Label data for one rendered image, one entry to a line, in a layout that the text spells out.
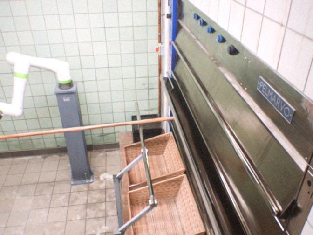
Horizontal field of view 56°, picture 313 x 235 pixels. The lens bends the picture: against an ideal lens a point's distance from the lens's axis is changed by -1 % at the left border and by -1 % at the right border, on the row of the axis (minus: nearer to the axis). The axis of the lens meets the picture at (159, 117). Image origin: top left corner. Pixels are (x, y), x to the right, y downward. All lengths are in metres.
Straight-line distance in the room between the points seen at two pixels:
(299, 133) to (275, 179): 0.21
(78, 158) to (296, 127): 2.78
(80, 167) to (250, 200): 2.50
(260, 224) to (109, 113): 2.83
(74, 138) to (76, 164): 0.35
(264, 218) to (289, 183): 0.26
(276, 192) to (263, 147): 0.18
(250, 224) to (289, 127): 0.48
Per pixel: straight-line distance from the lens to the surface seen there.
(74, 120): 3.15
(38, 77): 3.65
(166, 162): 2.89
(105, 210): 3.30
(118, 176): 2.24
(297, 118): 0.95
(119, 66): 3.50
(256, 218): 1.28
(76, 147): 3.34
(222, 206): 1.44
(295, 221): 1.03
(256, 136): 1.19
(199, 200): 2.08
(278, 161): 1.07
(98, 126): 2.36
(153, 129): 2.93
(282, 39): 0.99
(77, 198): 3.49
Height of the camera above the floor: 2.47
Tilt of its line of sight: 32 degrees down
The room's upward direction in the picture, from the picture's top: straight up
